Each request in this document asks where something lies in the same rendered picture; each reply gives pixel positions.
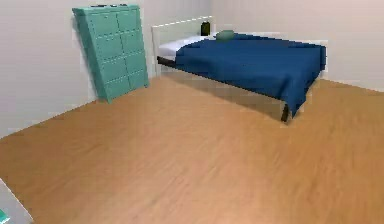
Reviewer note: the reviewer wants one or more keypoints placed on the black box-shaped object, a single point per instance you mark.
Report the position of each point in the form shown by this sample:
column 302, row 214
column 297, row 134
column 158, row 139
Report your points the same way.
column 205, row 28

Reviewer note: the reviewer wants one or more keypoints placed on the grey flat furniture corner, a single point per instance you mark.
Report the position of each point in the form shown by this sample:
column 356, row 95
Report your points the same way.
column 15, row 208

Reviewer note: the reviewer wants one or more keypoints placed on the small teal object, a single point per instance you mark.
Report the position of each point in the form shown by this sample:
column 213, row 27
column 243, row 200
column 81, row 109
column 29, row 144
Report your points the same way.
column 3, row 216

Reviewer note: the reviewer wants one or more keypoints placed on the small dark flat objects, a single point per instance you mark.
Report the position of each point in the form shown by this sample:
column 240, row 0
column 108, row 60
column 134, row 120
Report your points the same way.
column 106, row 5

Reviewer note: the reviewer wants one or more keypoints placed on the bed with blue blanket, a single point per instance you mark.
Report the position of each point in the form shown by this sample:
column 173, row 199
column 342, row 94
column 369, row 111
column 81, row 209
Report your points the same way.
column 253, row 63

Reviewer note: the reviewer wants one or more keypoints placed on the green round cushion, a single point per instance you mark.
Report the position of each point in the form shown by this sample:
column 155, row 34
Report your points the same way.
column 225, row 35

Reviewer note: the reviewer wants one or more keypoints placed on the teal chest of drawers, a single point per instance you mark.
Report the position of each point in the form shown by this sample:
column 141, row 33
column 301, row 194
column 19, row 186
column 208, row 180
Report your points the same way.
column 116, row 50

